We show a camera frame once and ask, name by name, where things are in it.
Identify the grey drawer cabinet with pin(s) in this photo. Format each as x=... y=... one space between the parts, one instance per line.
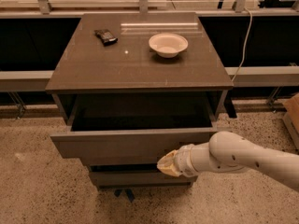
x=131 y=66

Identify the blue tape cross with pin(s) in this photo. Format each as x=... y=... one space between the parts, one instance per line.
x=128 y=193

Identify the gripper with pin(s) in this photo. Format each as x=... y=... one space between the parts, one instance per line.
x=182 y=163

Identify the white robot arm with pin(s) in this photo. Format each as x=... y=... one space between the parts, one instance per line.
x=227 y=152

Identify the black snack packet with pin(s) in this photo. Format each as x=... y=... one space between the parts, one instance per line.
x=106 y=37

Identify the white bowl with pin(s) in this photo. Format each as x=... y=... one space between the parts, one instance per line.
x=168 y=45

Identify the grey top drawer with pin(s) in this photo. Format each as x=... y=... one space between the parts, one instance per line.
x=134 y=128

